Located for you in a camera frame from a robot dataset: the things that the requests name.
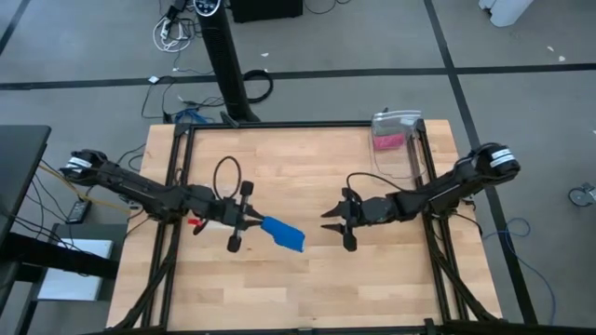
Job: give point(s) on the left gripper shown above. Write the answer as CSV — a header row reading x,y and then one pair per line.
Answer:
x,y
228,211

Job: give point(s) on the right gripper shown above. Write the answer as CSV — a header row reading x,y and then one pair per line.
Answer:
x,y
372,211

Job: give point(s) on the blue elastic bandage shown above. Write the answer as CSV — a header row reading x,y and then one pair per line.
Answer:
x,y
284,235

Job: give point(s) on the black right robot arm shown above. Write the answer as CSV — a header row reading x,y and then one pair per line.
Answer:
x,y
447,188

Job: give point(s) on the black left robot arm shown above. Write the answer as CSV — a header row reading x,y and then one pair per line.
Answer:
x,y
139,188

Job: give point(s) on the zip bag with pink bandage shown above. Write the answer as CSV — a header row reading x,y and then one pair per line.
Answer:
x,y
388,139

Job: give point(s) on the clear plastic bin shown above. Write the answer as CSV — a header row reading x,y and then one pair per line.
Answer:
x,y
396,163

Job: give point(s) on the silver mounting plate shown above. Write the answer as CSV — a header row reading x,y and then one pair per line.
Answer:
x,y
129,201

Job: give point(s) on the black tower fan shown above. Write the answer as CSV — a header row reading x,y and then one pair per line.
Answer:
x,y
226,60

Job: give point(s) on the black power adapter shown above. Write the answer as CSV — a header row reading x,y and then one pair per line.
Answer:
x,y
79,211

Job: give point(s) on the white shelf board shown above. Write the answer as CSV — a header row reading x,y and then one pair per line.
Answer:
x,y
74,274

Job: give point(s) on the black box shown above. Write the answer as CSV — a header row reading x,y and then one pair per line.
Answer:
x,y
265,9

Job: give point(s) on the black desk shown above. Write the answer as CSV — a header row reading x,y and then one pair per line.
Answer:
x,y
21,167

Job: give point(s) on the grey caster wheel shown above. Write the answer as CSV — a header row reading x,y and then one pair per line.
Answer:
x,y
581,195

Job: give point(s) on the white plastic object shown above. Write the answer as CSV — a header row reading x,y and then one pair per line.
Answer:
x,y
507,11

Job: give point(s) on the black aluminium table frame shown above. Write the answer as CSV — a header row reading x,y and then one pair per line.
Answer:
x,y
279,124

